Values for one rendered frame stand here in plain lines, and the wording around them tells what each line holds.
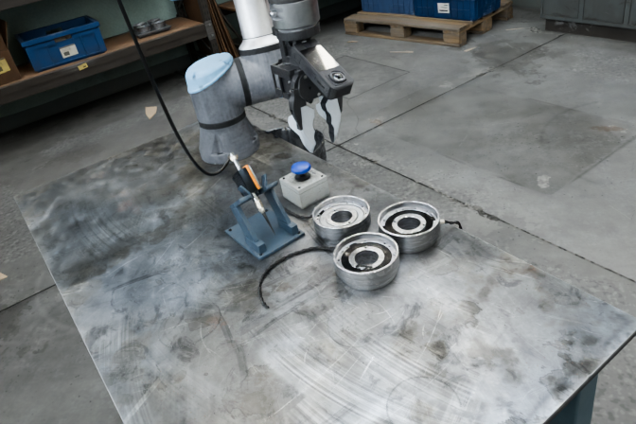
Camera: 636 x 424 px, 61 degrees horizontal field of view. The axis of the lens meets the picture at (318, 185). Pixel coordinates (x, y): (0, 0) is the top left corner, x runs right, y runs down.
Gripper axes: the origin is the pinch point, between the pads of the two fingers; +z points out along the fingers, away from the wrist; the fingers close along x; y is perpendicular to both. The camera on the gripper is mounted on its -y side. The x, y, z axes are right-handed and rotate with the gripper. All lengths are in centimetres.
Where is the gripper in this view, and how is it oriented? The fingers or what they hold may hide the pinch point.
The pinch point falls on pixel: (324, 141)
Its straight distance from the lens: 94.7
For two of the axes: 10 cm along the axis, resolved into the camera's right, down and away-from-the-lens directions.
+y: -5.9, -3.3, 7.4
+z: 1.6, 8.5, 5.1
